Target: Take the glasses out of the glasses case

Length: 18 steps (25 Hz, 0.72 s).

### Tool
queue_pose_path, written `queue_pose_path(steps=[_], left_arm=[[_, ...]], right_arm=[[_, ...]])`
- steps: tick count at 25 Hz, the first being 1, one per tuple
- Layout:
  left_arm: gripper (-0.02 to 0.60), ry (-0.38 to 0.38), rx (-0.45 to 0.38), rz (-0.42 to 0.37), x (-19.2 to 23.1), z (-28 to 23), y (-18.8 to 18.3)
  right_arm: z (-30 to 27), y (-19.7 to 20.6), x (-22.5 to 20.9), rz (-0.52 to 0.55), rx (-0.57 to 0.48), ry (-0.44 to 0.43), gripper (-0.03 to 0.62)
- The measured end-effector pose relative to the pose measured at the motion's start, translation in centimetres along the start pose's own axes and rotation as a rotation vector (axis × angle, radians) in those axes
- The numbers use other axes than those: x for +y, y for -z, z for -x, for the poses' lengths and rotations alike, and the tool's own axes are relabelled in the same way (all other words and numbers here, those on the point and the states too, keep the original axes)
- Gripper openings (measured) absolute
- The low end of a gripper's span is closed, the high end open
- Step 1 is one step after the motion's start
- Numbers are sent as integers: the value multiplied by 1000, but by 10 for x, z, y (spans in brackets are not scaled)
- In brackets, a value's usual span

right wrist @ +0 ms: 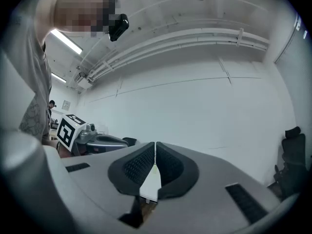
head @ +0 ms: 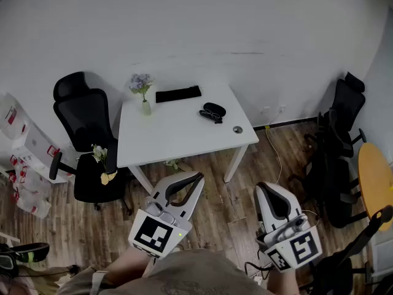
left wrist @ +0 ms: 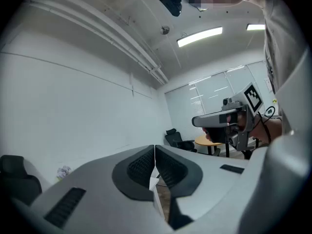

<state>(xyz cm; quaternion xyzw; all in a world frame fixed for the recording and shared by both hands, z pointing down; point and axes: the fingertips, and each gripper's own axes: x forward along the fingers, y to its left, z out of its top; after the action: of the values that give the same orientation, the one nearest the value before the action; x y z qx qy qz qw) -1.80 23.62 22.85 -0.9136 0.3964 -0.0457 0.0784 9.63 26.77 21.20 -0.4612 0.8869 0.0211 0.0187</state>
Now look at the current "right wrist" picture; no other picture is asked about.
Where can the white ceiling pipes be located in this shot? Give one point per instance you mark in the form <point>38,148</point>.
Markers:
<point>175,43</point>

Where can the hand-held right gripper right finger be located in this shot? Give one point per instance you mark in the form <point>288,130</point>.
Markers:
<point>178,169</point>

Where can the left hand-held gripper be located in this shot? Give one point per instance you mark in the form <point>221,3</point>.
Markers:
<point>67,131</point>

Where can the person's head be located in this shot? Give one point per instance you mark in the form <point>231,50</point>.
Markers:
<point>80,8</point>

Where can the black office chair with armrests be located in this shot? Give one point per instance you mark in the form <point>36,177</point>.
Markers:
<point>292,155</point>

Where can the black head-worn camera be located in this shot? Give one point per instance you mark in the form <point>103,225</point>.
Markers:
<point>119,27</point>

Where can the long ceiling light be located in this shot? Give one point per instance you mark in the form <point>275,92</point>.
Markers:
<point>66,41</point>
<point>58,78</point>

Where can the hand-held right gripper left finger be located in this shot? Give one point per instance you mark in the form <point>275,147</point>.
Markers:
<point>131,169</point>

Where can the small wall poster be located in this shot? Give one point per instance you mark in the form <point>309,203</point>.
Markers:
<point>66,105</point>

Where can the person's grey printed t-shirt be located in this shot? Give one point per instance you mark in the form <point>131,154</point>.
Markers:
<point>26,69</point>

